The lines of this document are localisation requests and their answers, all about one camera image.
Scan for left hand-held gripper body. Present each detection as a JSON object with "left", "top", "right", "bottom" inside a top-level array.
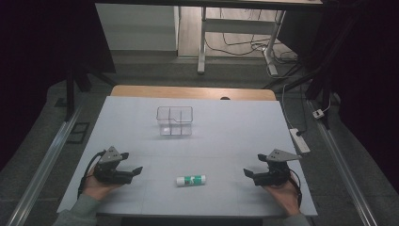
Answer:
[{"left": 93, "top": 146, "right": 134, "bottom": 186}]

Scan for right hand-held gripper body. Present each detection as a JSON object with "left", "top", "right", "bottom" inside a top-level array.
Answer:
[{"left": 253, "top": 148, "right": 303, "bottom": 186}]

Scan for person's left hand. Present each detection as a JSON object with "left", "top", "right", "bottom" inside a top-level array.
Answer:
[{"left": 82, "top": 165, "right": 124, "bottom": 202}]

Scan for person's right hand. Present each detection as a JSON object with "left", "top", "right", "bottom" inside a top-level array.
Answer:
[{"left": 263, "top": 175, "right": 302, "bottom": 218}]

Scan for white power strip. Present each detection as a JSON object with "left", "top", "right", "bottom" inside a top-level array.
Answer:
[{"left": 288, "top": 127, "right": 311, "bottom": 155}]

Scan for white table cover sheet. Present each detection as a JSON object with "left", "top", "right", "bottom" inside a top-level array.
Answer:
[{"left": 56, "top": 95, "right": 318, "bottom": 218}]

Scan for black floor plate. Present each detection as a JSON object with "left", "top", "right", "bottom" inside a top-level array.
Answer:
[{"left": 65, "top": 121, "right": 91, "bottom": 145}]

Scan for white green glue stick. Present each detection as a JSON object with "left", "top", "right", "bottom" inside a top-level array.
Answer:
[{"left": 175, "top": 174, "right": 208, "bottom": 188}]

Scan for clear plastic divided box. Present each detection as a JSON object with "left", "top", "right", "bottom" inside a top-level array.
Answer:
[{"left": 155, "top": 105, "right": 194, "bottom": 137}]

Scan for small white adapter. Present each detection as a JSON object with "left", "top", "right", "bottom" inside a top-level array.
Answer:
[{"left": 311, "top": 108, "right": 326, "bottom": 121}]

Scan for black metal stand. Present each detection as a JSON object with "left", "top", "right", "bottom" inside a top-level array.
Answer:
[
  {"left": 263, "top": 8, "right": 361, "bottom": 130},
  {"left": 55, "top": 60, "right": 118, "bottom": 123}
]

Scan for wooden table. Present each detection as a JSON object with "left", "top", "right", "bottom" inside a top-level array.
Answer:
[{"left": 109, "top": 84, "right": 278, "bottom": 102}]

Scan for white cabinet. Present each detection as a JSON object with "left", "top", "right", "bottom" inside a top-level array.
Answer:
[{"left": 95, "top": 3, "right": 181, "bottom": 52}]

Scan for dark curtain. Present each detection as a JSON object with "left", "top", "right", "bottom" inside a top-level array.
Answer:
[
  {"left": 0, "top": 0, "right": 117, "bottom": 172},
  {"left": 277, "top": 0, "right": 399, "bottom": 192}
]

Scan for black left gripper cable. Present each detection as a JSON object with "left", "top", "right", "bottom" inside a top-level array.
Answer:
[{"left": 76, "top": 150, "right": 107, "bottom": 200}]

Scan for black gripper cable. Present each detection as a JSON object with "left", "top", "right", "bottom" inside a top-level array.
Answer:
[
  {"left": 287, "top": 169, "right": 304, "bottom": 209},
  {"left": 76, "top": 150, "right": 107, "bottom": 200}
]

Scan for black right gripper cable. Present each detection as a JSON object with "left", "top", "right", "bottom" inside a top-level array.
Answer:
[{"left": 287, "top": 169, "right": 304, "bottom": 209}]

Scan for aluminium floor rail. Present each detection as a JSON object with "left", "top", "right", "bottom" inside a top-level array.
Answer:
[
  {"left": 5, "top": 105, "right": 83, "bottom": 226},
  {"left": 308, "top": 99, "right": 379, "bottom": 226}
]

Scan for black floor cables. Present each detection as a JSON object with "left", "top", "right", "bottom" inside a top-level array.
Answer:
[{"left": 204, "top": 8, "right": 299, "bottom": 64}]

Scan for white desk frame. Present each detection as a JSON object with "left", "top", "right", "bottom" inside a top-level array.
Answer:
[{"left": 197, "top": 6, "right": 287, "bottom": 77}]

